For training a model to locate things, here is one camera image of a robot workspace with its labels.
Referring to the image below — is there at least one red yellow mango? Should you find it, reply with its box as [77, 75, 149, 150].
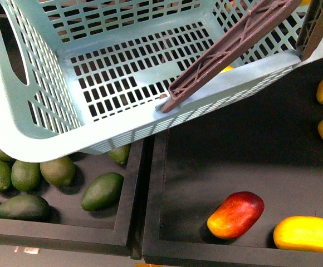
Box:
[207, 191, 265, 240]

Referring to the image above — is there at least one black mango crate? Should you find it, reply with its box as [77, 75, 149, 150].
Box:
[142, 59, 323, 266]

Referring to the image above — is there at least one yellow lemon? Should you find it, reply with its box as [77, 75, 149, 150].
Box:
[220, 65, 234, 73]

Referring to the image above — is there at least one dark green avocado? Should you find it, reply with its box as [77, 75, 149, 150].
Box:
[81, 172, 124, 211]

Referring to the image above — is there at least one yellow mango in crate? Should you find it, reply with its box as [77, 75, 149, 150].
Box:
[273, 216, 323, 253]

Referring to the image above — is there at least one light blue plastic basket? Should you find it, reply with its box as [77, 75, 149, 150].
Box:
[0, 1, 323, 162]

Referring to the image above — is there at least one black avocado crate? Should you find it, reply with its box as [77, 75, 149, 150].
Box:
[0, 137, 153, 258]

